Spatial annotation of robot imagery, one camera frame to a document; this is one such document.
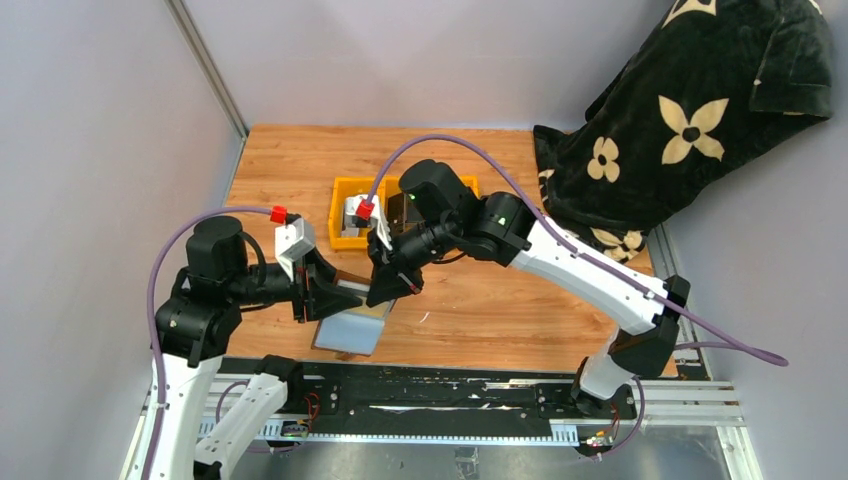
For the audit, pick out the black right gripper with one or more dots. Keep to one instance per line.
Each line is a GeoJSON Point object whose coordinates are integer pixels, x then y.
{"type": "Point", "coordinates": [385, 255]}

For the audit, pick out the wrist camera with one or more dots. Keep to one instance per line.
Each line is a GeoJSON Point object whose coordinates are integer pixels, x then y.
{"type": "Point", "coordinates": [363, 211]}
{"type": "Point", "coordinates": [292, 242]}

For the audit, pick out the yellow compartment tray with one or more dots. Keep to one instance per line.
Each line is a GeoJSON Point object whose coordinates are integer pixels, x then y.
{"type": "Point", "coordinates": [344, 234]}

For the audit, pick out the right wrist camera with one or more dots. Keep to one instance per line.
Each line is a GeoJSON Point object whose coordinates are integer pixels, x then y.
{"type": "Point", "coordinates": [363, 211]}

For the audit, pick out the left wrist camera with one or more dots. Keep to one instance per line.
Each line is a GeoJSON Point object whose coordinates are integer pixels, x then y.
{"type": "Point", "coordinates": [292, 242]}

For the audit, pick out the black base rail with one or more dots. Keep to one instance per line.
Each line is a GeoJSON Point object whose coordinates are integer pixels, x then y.
{"type": "Point", "coordinates": [384, 404]}

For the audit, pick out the brown leather card holder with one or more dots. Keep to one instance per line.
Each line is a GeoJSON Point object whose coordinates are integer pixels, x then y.
{"type": "Point", "coordinates": [357, 330]}

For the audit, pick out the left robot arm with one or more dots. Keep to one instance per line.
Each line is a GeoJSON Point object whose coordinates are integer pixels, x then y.
{"type": "Point", "coordinates": [190, 333]}

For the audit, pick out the black floral blanket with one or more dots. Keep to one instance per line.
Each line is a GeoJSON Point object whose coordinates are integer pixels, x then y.
{"type": "Point", "coordinates": [716, 85]}

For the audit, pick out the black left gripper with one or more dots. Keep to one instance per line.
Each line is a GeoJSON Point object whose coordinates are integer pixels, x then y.
{"type": "Point", "coordinates": [304, 287]}

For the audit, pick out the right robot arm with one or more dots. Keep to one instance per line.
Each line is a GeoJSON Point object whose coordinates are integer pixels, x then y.
{"type": "Point", "coordinates": [503, 229]}

